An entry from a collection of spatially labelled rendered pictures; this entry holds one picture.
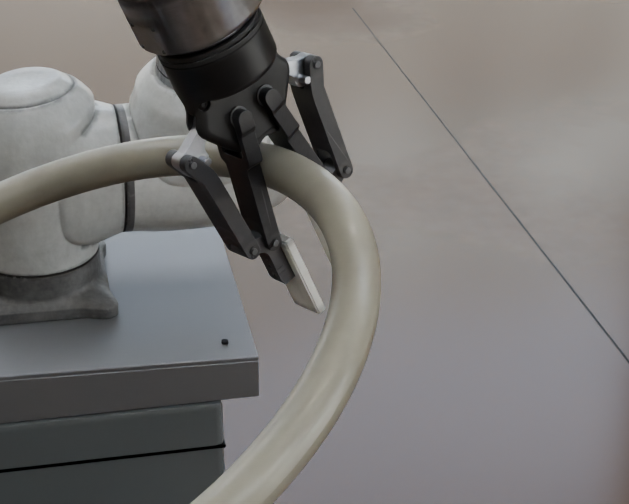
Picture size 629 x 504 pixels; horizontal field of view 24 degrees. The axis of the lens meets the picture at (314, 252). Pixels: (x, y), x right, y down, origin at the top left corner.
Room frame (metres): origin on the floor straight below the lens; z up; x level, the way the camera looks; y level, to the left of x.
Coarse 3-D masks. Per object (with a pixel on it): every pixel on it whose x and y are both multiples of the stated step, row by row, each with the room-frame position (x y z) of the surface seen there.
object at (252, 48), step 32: (256, 32) 0.91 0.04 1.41; (192, 64) 0.89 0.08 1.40; (224, 64) 0.89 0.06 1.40; (256, 64) 0.90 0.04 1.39; (288, 64) 0.95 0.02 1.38; (192, 96) 0.90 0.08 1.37; (224, 96) 0.90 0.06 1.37; (256, 96) 0.93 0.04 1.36; (224, 128) 0.91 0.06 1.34; (256, 128) 0.93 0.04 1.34
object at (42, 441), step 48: (0, 432) 1.39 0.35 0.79; (48, 432) 1.40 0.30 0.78; (96, 432) 1.41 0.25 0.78; (144, 432) 1.42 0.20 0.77; (192, 432) 1.43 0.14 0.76; (0, 480) 1.38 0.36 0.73; (48, 480) 1.40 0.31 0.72; (96, 480) 1.41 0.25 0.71; (144, 480) 1.42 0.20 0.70; (192, 480) 1.43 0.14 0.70
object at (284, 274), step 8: (256, 232) 0.93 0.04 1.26; (256, 240) 0.92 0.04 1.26; (232, 248) 0.92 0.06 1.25; (264, 248) 0.93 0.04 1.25; (280, 248) 0.93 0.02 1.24; (264, 256) 0.94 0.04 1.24; (272, 256) 0.93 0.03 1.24; (280, 256) 0.93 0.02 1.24; (264, 264) 0.94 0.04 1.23; (272, 264) 0.93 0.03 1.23; (280, 264) 0.93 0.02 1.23; (288, 264) 0.94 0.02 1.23; (272, 272) 0.94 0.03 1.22; (280, 272) 0.93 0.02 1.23; (288, 272) 0.94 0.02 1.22; (280, 280) 0.93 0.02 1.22; (288, 280) 0.94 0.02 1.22
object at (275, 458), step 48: (144, 144) 1.01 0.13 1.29; (0, 192) 1.02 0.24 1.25; (48, 192) 1.02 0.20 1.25; (288, 192) 0.90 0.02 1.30; (336, 192) 0.86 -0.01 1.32; (336, 240) 0.81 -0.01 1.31; (336, 288) 0.76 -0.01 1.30; (336, 336) 0.72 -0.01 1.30; (336, 384) 0.69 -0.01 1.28; (288, 432) 0.65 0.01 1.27; (240, 480) 0.63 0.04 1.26; (288, 480) 0.64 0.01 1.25
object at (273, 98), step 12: (264, 96) 0.93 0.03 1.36; (276, 96) 0.93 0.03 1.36; (276, 108) 0.93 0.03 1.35; (276, 120) 0.93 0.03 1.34; (288, 120) 0.94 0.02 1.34; (276, 132) 0.95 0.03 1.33; (288, 132) 0.94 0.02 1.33; (300, 132) 0.95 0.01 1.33; (276, 144) 0.96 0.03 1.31; (288, 144) 0.95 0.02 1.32; (300, 144) 0.95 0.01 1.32; (312, 156) 0.96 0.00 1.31; (324, 168) 0.96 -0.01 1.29
